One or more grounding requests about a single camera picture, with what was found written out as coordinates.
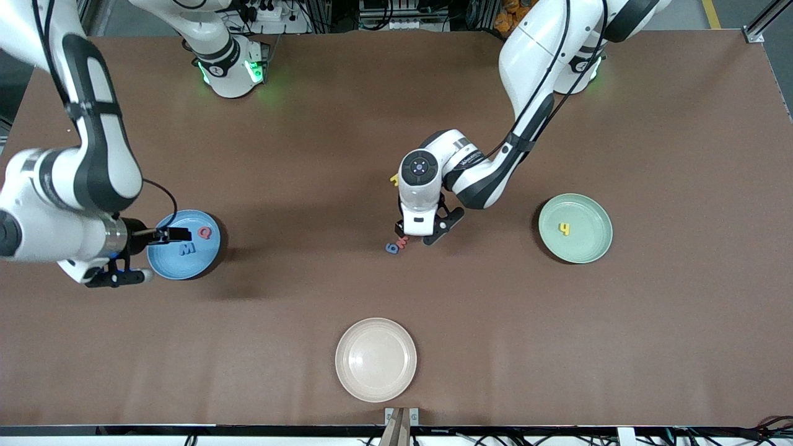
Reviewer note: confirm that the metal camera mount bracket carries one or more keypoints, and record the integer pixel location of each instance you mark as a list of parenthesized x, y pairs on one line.
[(401, 427)]

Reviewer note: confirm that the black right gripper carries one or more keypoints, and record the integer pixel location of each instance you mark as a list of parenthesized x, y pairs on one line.
[(137, 236)]

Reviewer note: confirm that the blue foam small g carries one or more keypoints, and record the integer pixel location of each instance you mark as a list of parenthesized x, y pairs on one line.
[(387, 248)]

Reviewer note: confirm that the yellow foam small h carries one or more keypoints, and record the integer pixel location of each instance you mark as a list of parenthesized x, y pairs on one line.
[(567, 229)]

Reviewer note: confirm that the white power strip with plugs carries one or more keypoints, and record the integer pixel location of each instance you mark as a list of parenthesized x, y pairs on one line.
[(279, 26)]

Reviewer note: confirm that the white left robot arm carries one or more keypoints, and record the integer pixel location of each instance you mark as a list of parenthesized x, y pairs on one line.
[(533, 49)]

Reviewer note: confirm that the red foam small w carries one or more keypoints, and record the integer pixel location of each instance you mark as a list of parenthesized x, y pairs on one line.
[(402, 244)]

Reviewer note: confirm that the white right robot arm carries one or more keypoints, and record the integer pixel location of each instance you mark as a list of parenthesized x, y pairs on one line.
[(99, 155)]

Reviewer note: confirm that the blue foam capital M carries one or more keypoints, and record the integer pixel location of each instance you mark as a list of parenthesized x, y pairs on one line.
[(183, 249)]

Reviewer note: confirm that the beige plate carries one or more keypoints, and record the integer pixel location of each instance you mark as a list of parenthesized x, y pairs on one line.
[(375, 359)]

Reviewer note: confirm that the white socket strip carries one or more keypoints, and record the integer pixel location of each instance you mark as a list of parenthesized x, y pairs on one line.
[(403, 25)]

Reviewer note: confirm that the aluminium frame profile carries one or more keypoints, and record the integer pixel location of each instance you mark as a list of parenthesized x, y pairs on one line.
[(754, 37)]

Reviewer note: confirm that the blue plate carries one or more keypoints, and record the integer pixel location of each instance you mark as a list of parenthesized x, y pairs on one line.
[(186, 266)]

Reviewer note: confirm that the brown table cover sheet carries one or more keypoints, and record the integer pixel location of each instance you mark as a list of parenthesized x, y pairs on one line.
[(310, 279)]

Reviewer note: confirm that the red foam letter Q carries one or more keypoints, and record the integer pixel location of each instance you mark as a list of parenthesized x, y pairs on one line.
[(199, 233)]

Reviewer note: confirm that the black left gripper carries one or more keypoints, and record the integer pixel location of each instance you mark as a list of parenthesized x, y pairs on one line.
[(399, 230)]

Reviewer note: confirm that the green plate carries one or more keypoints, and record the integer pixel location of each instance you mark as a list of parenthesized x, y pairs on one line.
[(588, 248)]

